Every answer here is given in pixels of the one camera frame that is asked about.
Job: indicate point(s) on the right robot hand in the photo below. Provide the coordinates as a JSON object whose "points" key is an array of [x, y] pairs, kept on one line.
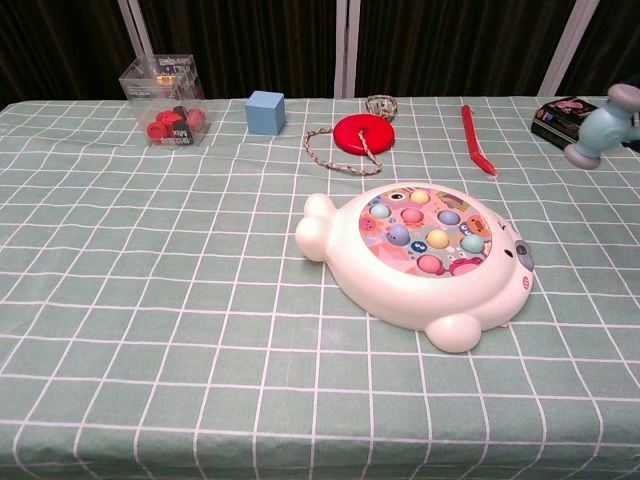
{"points": [[636, 127]]}

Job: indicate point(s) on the light blue toy hammer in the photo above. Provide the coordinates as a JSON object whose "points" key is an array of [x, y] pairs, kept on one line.
{"points": [[602, 127]]}

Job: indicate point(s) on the white seal whack-a-mole toy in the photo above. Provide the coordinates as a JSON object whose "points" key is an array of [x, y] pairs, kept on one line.
{"points": [[415, 260]]}

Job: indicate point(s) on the dark printed small box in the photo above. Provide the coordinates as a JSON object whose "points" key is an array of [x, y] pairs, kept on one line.
{"points": [[557, 122]]}

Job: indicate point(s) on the red plastic stick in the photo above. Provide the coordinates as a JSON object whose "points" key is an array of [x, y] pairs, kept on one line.
{"points": [[475, 142]]}

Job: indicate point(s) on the red plastic disc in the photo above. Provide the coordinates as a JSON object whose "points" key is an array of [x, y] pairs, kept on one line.
{"points": [[352, 134]]}

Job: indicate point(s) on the blue cube block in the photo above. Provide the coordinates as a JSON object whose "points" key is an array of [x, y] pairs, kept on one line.
{"points": [[265, 112]]}

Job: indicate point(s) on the dark curtain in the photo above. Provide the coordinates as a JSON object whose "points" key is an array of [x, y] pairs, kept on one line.
{"points": [[250, 45]]}

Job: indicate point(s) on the clear plastic box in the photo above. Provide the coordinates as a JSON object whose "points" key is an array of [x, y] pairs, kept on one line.
{"points": [[162, 95]]}

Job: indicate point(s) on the green checked tablecloth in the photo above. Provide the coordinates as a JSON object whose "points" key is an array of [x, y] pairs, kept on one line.
{"points": [[200, 325]]}

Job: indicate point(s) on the white metal frame pole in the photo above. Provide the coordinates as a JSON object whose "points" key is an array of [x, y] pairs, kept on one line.
{"points": [[567, 45], [347, 45], [136, 30]]}

